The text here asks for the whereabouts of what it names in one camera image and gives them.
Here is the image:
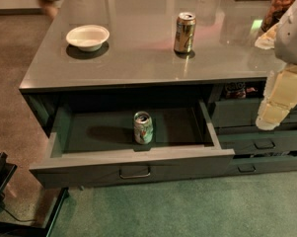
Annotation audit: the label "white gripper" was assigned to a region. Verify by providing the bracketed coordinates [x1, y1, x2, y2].
[255, 24, 297, 130]

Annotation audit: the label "open grey top drawer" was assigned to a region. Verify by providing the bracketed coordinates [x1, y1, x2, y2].
[30, 101, 235, 189]

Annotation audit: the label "black metal stand base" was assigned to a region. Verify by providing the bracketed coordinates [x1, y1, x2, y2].
[0, 151, 70, 237]

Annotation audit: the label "middle right grey drawer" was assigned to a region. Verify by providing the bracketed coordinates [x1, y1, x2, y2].
[218, 130, 297, 155]

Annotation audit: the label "snack bags in drawer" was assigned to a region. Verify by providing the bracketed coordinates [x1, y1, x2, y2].
[223, 81, 265, 99]

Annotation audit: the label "glass jar of nuts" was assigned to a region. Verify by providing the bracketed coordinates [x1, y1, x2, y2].
[260, 0, 295, 32]

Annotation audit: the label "grey counter cabinet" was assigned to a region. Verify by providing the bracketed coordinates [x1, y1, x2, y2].
[18, 0, 297, 190]

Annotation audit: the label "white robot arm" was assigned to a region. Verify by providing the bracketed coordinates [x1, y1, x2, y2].
[256, 0, 297, 130]

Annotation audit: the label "upper right grey drawer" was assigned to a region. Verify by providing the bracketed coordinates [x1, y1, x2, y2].
[211, 98, 297, 128]

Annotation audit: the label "white paper bowl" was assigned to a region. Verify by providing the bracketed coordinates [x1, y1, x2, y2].
[66, 25, 110, 52]

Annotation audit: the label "gold soda can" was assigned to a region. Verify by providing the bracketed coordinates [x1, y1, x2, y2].
[174, 12, 196, 53]

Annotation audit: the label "green 7up soda can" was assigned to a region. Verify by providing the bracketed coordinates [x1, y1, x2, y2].
[133, 111, 154, 145]

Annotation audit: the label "bottom right grey drawer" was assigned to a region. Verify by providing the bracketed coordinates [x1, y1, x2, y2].
[225, 155, 297, 176]

